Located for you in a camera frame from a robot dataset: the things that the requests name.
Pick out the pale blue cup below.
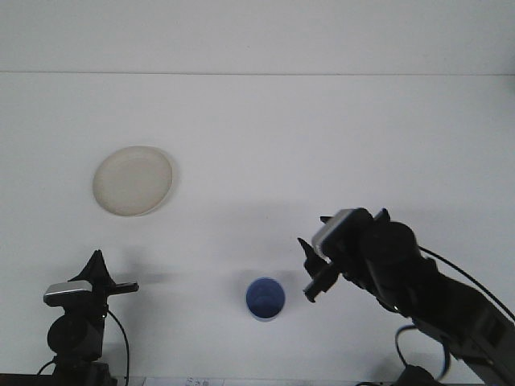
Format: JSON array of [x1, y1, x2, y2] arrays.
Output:
[[245, 276, 287, 323]]

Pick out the pale round plate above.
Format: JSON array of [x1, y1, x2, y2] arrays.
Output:
[[93, 145, 180, 218]]

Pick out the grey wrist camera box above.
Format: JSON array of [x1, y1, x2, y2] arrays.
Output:
[[311, 207, 365, 262], [43, 281, 93, 308]]

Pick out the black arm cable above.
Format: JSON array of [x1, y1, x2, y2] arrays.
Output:
[[104, 307, 132, 385], [418, 245, 515, 322]]

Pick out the thick dark cable loop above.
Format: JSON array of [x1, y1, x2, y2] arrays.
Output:
[[394, 324, 451, 381]]

